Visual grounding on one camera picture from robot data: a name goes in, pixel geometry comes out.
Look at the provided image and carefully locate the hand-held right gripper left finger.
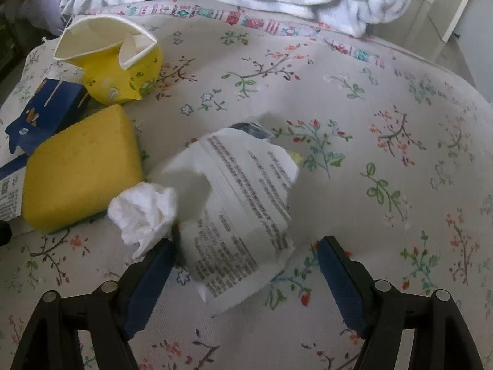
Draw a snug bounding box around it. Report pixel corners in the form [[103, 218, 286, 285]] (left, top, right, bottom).
[[11, 239, 174, 370]]

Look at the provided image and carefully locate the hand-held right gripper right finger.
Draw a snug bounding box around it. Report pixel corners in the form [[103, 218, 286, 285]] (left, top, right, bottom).
[[318, 236, 484, 370]]

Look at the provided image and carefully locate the white tissue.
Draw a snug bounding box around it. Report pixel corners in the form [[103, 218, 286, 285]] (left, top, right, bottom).
[[107, 183, 179, 260]]

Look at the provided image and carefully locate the white printed paper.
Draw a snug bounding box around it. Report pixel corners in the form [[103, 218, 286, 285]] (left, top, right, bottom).
[[148, 112, 301, 315]]

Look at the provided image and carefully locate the yellow sponge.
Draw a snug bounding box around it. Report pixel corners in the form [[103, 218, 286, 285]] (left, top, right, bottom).
[[22, 104, 146, 234]]

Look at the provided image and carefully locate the blue cardboard box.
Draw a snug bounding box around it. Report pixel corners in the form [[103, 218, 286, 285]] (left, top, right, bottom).
[[0, 78, 92, 223]]

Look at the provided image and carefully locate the black plastic scrap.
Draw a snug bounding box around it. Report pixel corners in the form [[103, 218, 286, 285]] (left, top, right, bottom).
[[229, 122, 275, 140]]

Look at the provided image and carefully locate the crushed yellow paper cup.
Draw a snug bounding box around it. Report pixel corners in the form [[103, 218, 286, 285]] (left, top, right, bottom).
[[53, 14, 164, 106]]

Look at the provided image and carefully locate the purple bed sheet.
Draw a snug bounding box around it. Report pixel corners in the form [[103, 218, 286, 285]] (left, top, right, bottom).
[[18, 0, 67, 35]]

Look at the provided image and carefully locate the white door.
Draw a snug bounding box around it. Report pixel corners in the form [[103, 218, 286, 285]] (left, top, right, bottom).
[[416, 0, 479, 44]]

